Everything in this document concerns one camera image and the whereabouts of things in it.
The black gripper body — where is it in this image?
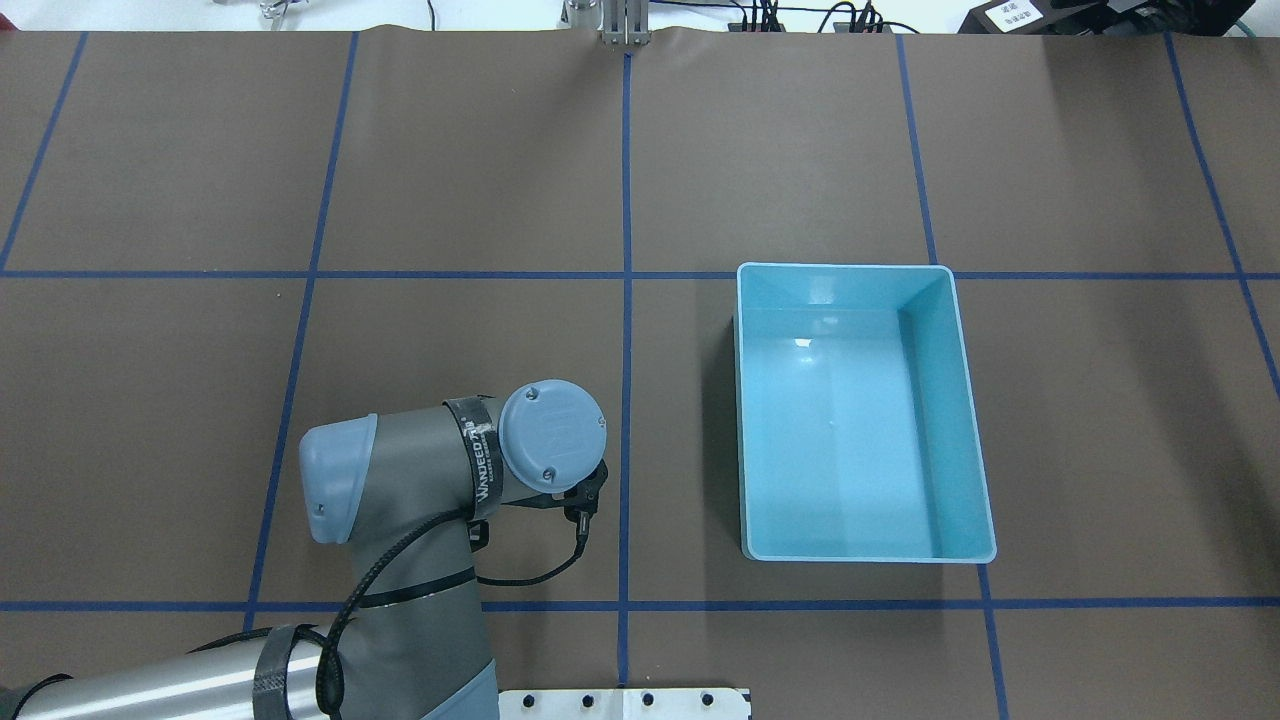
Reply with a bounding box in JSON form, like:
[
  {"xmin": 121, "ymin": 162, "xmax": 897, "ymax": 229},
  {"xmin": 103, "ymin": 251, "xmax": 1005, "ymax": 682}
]
[{"xmin": 503, "ymin": 460, "xmax": 609, "ymax": 524}]

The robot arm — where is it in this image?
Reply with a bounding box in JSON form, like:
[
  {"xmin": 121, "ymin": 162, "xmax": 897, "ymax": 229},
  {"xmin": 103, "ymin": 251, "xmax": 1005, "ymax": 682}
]
[{"xmin": 3, "ymin": 379, "xmax": 608, "ymax": 719}]

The light blue plastic bin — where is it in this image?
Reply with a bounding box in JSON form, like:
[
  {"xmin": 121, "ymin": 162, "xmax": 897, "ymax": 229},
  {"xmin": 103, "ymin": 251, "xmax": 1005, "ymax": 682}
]
[{"xmin": 733, "ymin": 263, "xmax": 998, "ymax": 564}]

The black device with label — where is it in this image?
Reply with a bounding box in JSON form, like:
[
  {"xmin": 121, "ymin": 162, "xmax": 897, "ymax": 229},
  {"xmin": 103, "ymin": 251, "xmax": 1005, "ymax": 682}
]
[{"xmin": 957, "ymin": 1, "xmax": 1108, "ymax": 35}]

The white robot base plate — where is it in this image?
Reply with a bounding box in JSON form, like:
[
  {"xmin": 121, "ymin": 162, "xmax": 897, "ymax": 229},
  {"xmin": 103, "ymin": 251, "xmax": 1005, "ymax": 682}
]
[{"xmin": 499, "ymin": 687, "xmax": 753, "ymax": 719}]

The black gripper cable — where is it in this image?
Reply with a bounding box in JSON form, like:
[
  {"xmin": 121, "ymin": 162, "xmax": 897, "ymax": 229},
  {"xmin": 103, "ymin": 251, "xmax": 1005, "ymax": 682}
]
[{"xmin": 315, "ymin": 505, "xmax": 591, "ymax": 717}]

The aluminium frame post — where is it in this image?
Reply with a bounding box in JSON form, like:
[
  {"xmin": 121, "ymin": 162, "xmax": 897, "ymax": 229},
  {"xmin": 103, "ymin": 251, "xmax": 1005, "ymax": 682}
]
[{"xmin": 559, "ymin": 0, "xmax": 652, "ymax": 47}]

